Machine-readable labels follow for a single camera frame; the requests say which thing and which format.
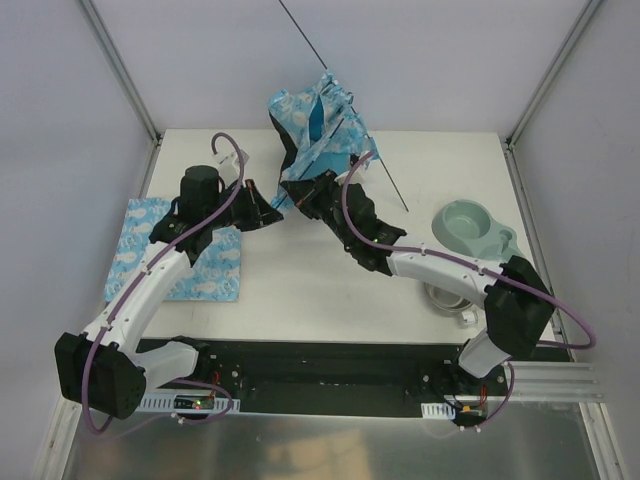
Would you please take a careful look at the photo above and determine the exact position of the blue snowman patterned mat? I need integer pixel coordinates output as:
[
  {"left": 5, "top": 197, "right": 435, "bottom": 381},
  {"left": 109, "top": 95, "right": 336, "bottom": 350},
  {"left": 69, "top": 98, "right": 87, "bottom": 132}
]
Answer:
[{"left": 103, "top": 197, "right": 241, "bottom": 303}]

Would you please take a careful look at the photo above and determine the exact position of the blue patterned pet tent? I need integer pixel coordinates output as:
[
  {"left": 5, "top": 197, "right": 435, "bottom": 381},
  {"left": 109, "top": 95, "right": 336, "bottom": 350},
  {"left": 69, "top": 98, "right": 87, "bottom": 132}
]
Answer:
[{"left": 267, "top": 71, "right": 380, "bottom": 182}]

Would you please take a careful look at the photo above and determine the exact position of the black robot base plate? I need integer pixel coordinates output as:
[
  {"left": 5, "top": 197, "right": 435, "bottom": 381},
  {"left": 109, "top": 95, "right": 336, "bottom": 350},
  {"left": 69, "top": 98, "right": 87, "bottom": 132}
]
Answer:
[{"left": 142, "top": 338, "right": 536, "bottom": 416}]

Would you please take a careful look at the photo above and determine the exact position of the black tent pole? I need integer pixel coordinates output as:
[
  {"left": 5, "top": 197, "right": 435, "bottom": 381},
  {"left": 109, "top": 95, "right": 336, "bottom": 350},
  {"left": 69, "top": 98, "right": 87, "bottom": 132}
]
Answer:
[{"left": 277, "top": 0, "right": 409, "bottom": 213}]

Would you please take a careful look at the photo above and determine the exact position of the mint green double feeder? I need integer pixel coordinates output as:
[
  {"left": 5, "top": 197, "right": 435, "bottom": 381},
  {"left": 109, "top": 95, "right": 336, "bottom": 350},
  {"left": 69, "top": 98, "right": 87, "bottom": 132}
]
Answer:
[{"left": 431, "top": 199, "right": 524, "bottom": 261}]

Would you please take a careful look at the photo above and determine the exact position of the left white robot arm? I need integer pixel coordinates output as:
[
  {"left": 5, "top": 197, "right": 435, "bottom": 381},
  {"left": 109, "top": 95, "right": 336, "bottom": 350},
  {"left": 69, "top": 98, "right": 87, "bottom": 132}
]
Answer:
[{"left": 54, "top": 166, "right": 283, "bottom": 420}]

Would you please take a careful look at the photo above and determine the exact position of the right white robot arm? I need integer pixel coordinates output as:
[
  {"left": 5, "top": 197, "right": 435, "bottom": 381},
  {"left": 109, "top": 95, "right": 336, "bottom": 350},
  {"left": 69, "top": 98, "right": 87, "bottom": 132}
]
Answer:
[{"left": 280, "top": 170, "right": 554, "bottom": 395}]

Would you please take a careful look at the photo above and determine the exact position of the stainless steel pet bowl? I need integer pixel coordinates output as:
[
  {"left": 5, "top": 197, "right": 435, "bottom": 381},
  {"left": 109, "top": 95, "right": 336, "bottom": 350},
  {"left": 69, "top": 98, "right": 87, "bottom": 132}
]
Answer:
[{"left": 424, "top": 284, "right": 473, "bottom": 313}]

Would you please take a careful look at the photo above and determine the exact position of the clear plastic water bottle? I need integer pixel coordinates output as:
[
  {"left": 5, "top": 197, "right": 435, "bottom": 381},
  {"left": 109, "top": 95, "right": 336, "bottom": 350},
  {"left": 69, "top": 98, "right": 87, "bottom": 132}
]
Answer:
[{"left": 459, "top": 309, "right": 485, "bottom": 328}]

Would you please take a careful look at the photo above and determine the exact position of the aluminium frame post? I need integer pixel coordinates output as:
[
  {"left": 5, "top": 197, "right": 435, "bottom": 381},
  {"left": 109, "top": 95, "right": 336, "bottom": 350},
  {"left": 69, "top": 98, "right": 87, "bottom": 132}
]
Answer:
[
  {"left": 504, "top": 0, "right": 606, "bottom": 150},
  {"left": 75, "top": 0, "right": 162, "bottom": 145}
]

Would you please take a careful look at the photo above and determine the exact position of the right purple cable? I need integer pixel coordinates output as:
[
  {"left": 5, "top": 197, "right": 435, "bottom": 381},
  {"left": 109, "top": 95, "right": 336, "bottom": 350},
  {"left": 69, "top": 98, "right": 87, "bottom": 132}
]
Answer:
[{"left": 342, "top": 151, "right": 599, "bottom": 349}]

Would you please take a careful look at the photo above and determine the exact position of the right aluminium frame post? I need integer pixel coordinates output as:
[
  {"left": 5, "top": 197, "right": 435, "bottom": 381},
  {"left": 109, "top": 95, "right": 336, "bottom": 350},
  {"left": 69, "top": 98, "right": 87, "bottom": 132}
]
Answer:
[{"left": 504, "top": 0, "right": 606, "bottom": 150}]

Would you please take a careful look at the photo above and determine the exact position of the left aluminium frame post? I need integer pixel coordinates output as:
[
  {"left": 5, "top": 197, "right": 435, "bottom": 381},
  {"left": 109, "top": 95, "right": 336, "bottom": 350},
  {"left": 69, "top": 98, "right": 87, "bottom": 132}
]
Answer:
[{"left": 75, "top": 0, "right": 162, "bottom": 145}]

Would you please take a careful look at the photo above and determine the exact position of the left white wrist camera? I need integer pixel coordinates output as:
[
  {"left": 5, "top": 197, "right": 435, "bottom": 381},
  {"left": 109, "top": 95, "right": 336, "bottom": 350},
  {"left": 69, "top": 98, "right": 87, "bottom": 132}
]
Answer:
[{"left": 213, "top": 149, "right": 250, "bottom": 183}]

